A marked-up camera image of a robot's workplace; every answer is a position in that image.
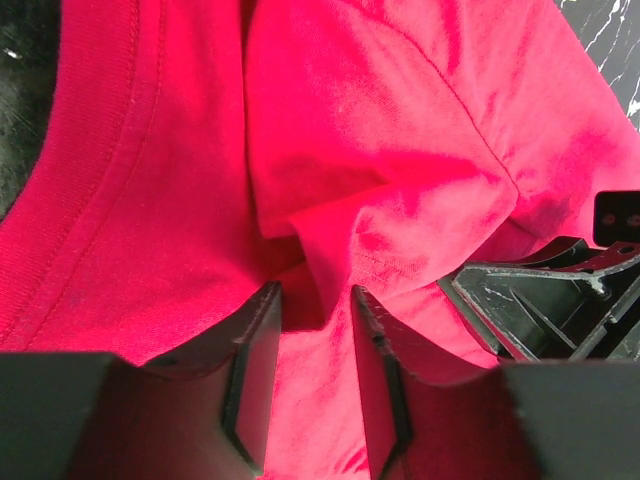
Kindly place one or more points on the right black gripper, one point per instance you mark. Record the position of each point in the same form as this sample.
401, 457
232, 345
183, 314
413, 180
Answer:
517, 312

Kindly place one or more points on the black marble pattern mat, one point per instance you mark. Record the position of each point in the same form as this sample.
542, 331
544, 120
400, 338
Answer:
30, 39

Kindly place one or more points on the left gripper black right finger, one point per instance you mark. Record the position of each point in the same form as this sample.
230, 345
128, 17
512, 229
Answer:
429, 414

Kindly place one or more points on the pink red t shirt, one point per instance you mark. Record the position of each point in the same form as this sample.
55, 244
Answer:
196, 150

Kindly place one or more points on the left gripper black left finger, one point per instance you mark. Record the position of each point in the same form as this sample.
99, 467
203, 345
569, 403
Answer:
198, 411

